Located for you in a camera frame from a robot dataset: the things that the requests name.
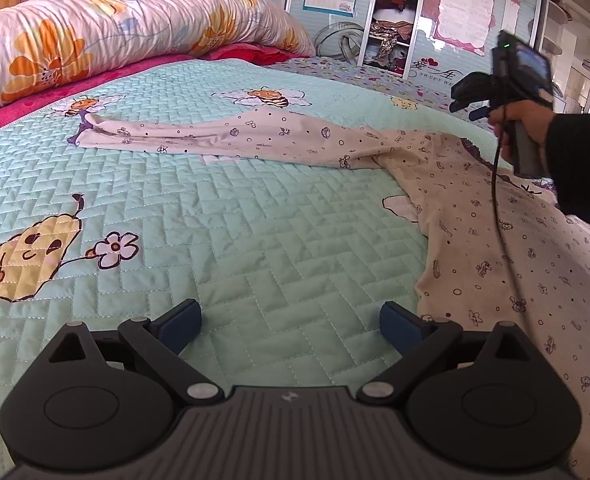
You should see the beige printed pajama top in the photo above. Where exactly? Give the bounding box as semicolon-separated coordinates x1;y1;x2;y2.
66;107;590;480

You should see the black cable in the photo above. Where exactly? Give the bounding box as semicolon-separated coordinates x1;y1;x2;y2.
489;127;568;391

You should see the wardrobe with sliding doors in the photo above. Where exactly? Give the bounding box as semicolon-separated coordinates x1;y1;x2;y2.
260;0;590;121

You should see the long floral pillow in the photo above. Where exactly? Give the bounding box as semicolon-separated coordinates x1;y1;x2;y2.
0;0;316;107

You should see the person's right hand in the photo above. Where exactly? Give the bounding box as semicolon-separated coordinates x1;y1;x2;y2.
489;101;558;161

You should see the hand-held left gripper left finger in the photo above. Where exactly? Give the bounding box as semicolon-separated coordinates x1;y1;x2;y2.
47;298;226;407

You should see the pile of clothes in wardrobe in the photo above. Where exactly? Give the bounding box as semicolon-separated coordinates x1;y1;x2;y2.
362;7;418;76

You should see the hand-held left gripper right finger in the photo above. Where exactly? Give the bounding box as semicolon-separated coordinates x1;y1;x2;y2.
359;301;542;406

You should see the bee-printed green quilt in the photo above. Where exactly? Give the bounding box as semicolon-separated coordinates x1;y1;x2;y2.
0;57;590;480

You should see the heart-printed bed sheet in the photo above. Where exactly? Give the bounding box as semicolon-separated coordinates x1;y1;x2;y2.
265;55;506;131

